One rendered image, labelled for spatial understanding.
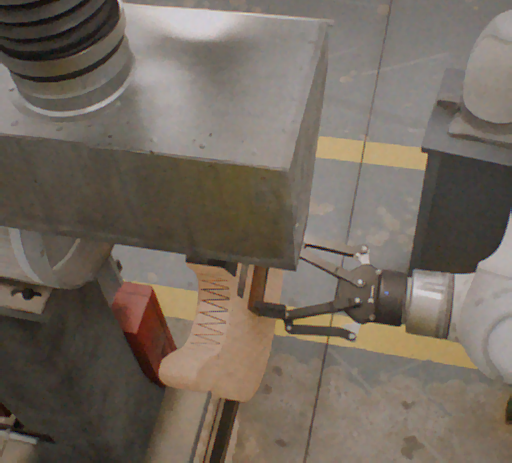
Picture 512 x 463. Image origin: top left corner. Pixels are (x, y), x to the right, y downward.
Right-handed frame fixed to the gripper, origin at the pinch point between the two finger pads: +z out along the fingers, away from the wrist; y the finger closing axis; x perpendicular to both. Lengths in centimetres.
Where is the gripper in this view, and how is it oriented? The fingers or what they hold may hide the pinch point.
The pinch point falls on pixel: (261, 278)
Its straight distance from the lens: 102.2
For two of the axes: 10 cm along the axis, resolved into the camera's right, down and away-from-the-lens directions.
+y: 1.8, -9.5, 2.4
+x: -1.7, -2.7, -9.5
